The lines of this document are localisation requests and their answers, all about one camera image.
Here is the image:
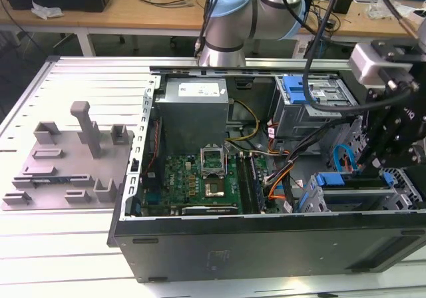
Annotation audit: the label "wooden desk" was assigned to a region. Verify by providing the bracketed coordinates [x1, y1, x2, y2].
[0, 0, 426, 58]

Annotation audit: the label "grey power supply unit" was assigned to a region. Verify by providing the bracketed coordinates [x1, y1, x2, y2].
[154, 77, 231, 155]

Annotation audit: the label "black PC case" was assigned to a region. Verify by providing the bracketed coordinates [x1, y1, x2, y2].
[106, 65, 426, 284]

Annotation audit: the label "green motherboard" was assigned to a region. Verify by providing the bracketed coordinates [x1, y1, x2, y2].
[142, 141, 271, 218]

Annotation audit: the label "black graphics card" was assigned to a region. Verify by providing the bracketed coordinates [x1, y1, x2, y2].
[181, 204, 240, 216]

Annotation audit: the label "black cable bundle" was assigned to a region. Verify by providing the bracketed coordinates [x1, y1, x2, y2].
[264, 115, 364, 186]

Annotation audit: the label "multicoloured wire bundle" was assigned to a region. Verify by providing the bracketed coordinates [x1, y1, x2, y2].
[226, 140, 296, 161]

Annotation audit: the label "thin grey cable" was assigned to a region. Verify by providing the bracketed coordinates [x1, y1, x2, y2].
[370, 0, 421, 39]

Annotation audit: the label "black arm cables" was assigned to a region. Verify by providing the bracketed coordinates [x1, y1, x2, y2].
[195, 0, 229, 58]

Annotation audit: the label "small black box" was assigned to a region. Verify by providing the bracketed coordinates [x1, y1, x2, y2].
[332, 0, 354, 15]

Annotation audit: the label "silver drive cage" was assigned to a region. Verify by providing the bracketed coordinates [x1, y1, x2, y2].
[271, 74, 363, 140]

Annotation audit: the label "dark RAM stick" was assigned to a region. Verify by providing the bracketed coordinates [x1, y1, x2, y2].
[30, 177, 69, 184]

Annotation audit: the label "blue drive cage latch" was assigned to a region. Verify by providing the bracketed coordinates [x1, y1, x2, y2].
[281, 74, 316, 105]

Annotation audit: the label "white crumpled plastic bag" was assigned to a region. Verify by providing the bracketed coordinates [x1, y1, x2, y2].
[31, 0, 64, 21]

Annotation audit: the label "silver disk bay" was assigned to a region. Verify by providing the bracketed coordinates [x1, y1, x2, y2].
[309, 171, 417, 212]

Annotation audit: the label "blue data wire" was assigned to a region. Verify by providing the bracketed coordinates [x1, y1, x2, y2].
[332, 143, 362, 174]

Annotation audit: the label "CPU socket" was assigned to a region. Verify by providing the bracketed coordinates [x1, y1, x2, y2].
[203, 178, 226, 199]

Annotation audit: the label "orange data wire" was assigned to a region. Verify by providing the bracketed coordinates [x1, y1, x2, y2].
[268, 174, 290, 201]

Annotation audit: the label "metal socket cover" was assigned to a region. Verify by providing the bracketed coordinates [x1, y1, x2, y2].
[199, 143, 228, 178]

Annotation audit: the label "black camera cable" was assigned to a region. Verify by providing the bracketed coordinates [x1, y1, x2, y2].
[303, 0, 419, 113]

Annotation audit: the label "grey parts rack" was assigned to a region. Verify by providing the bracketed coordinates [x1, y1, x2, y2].
[0, 100, 136, 212]

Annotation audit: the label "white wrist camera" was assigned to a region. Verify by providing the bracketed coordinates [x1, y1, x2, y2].
[348, 41, 417, 89]

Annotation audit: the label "yellow wires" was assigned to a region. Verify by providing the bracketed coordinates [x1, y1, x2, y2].
[226, 100, 261, 142]

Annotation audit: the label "clear plastic bag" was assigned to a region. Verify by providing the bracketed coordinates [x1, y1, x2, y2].
[367, 0, 397, 20]

